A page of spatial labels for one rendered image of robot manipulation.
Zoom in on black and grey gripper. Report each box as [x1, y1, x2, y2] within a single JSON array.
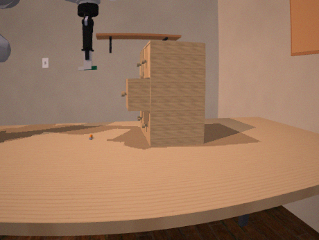
[[78, 2, 98, 70]]

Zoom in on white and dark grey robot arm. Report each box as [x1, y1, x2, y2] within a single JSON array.
[[0, 0, 101, 62]]

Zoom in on small wooden chest of drawers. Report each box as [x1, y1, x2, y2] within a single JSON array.
[[140, 40, 205, 147]]

